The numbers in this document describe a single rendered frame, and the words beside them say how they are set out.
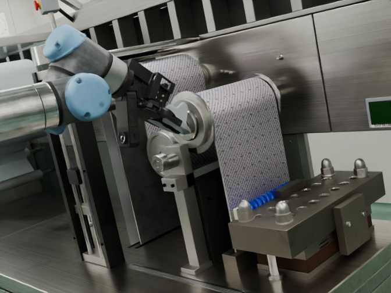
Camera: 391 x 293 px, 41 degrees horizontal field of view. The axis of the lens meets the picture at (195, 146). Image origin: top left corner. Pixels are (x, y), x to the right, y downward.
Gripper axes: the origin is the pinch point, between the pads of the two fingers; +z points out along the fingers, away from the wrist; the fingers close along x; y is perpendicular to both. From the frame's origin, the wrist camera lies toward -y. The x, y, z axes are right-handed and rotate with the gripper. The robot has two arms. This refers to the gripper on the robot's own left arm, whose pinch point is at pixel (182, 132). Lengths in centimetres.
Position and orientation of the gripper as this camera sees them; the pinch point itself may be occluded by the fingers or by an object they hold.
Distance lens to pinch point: 117.0
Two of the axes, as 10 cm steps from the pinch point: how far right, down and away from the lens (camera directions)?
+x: -6.8, 0.1, 7.4
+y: 3.0, -9.1, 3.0
